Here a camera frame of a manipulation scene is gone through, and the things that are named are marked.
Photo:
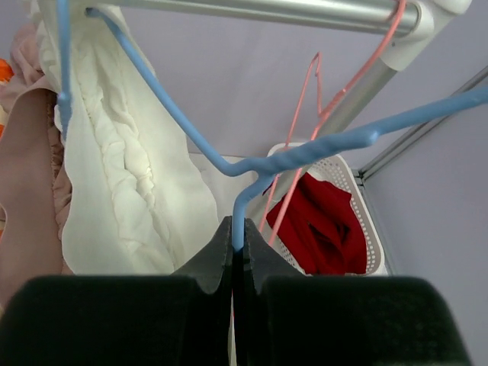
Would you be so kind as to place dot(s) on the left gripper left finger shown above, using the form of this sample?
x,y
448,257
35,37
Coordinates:
x,y
212,266

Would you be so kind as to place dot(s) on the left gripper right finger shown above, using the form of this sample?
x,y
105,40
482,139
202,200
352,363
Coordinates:
x,y
260,261

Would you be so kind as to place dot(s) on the red skirt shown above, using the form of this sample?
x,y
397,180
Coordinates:
x,y
321,230

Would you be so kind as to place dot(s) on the blue hanger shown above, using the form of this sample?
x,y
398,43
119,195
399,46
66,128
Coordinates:
x,y
321,147
64,42

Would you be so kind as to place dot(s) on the white skirt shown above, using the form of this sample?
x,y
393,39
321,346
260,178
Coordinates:
x,y
139,205

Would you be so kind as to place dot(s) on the pink skirt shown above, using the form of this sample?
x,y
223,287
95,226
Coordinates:
x,y
35,189

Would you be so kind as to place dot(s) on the white plastic basket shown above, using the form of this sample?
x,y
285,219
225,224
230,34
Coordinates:
x,y
336,171

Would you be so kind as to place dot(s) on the metal clothes rack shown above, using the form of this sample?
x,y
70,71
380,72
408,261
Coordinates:
x,y
362,16

